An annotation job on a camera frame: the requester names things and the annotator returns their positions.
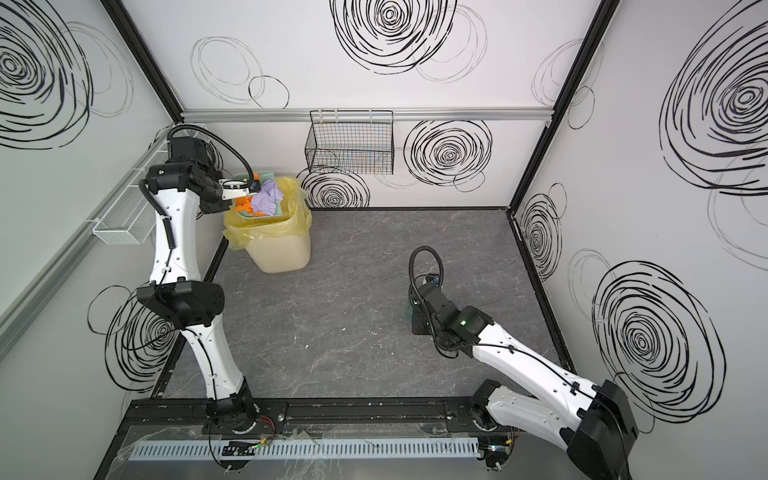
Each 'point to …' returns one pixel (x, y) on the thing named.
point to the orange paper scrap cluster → (245, 203)
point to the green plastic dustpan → (265, 175)
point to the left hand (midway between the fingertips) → (219, 188)
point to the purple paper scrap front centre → (265, 201)
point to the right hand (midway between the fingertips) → (413, 319)
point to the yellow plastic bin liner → (295, 221)
